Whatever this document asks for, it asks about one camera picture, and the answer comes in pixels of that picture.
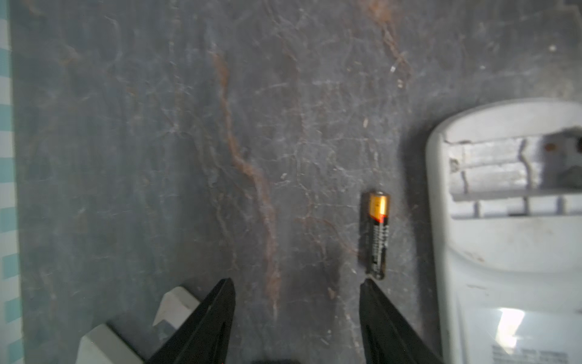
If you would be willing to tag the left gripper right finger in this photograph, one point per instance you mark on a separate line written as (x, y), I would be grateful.
(387, 336)

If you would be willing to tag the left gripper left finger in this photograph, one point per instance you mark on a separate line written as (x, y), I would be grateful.
(205, 335)

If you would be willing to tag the white remote control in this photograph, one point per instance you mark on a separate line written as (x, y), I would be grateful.
(504, 185)

